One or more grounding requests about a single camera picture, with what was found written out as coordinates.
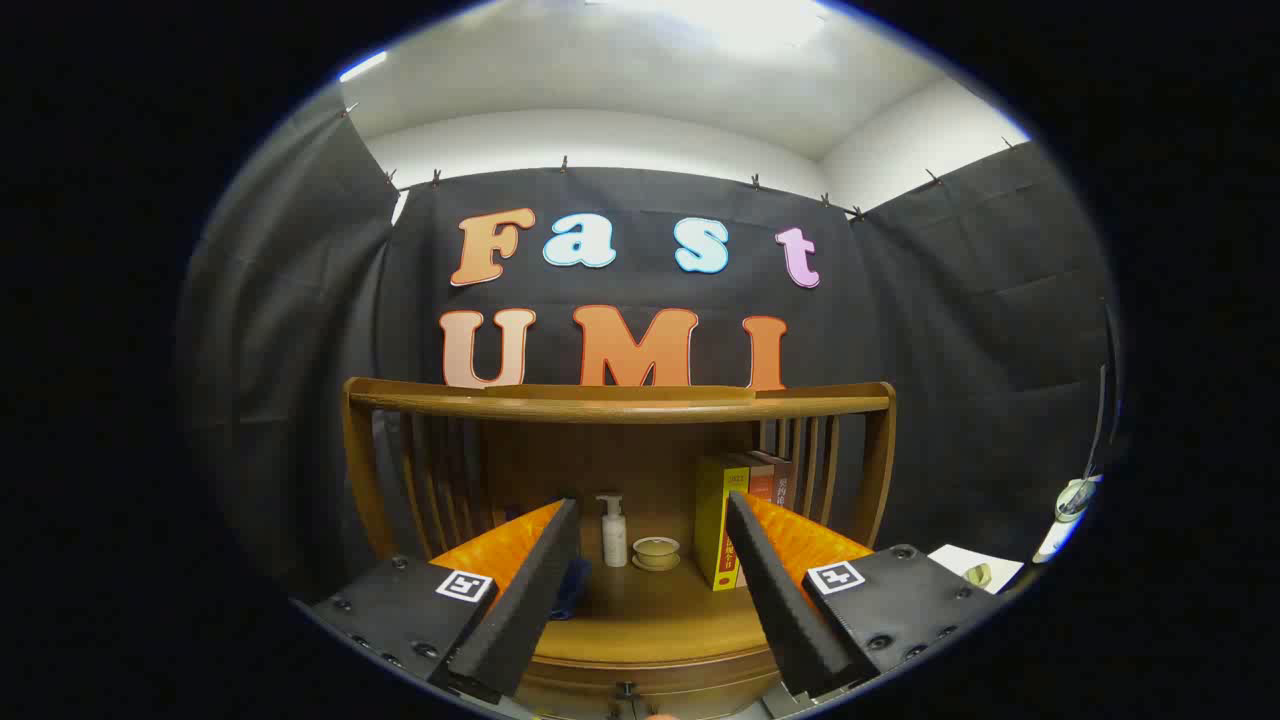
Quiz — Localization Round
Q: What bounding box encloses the blue folded towel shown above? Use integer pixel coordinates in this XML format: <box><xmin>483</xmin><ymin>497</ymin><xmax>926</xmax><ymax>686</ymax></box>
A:
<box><xmin>550</xmin><ymin>558</ymin><xmax>591</xmax><ymax>621</ymax></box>

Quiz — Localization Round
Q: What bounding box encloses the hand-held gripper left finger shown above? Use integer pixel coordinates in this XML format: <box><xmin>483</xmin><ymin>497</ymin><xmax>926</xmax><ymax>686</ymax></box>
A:
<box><xmin>310</xmin><ymin>497</ymin><xmax>583</xmax><ymax>706</ymax></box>

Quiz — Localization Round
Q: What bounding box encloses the orange book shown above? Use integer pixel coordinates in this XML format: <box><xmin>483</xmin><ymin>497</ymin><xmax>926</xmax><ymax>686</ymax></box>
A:
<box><xmin>735</xmin><ymin>455</ymin><xmax>776</xmax><ymax>506</ymax></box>

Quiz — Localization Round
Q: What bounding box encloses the wooden cabinet with slatted shelf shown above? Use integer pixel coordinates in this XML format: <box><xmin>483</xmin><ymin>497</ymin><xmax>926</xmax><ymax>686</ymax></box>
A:
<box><xmin>340</xmin><ymin>378</ymin><xmax>898</xmax><ymax>720</ymax></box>

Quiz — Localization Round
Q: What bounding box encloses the white pump bottle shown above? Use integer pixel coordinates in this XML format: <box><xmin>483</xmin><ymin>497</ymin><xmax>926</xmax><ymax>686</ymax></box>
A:
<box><xmin>596</xmin><ymin>493</ymin><xmax>629</xmax><ymax>569</ymax></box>

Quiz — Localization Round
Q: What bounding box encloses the yellow book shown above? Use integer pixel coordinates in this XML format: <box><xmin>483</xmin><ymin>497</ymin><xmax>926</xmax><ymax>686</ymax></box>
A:
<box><xmin>693</xmin><ymin>457</ymin><xmax>751</xmax><ymax>592</ymax></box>

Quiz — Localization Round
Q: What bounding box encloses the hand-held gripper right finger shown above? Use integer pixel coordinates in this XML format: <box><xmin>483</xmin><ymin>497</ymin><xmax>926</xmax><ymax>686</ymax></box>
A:
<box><xmin>725</xmin><ymin>490</ymin><xmax>1001</xmax><ymax>701</ymax></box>

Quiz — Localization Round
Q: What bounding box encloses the white power strip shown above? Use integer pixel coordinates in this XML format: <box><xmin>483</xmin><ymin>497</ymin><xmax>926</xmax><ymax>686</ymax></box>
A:
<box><xmin>1035</xmin><ymin>475</ymin><xmax>1103</xmax><ymax>563</ymax></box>

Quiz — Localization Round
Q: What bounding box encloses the brown book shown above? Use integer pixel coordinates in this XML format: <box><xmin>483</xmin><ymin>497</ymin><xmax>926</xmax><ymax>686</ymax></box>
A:
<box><xmin>755</xmin><ymin>450</ymin><xmax>798</xmax><ymax>513</ymax></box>

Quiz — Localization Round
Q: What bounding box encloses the yellow lidded tea cup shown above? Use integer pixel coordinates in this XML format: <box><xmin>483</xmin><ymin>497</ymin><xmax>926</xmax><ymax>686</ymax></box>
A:
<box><xmin>631</xmin><ymin>536</ymin><xmax>682</xmax><ymax>573</ymax></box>

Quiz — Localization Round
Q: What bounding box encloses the white plastic drawer unit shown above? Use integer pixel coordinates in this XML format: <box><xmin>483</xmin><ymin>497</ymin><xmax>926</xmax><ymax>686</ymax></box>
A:
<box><xmin>928</xmin><ymin>545</ymin><xmax>1026</xmax><ymax>596</ymax></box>

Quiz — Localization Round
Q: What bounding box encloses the wooden countertop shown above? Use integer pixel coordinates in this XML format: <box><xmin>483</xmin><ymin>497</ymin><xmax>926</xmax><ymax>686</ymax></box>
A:
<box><xmin>530</xmin><ymin>520</ymin><xmax>783</xmax><ymax>666</ymax></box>

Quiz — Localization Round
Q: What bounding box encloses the wooden drawer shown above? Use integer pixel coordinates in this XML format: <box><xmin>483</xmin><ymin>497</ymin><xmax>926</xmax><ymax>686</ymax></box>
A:
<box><xmin>515</xmin><ymin>645</ymin><xmax>796</xmax><ymax>720</ymax></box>

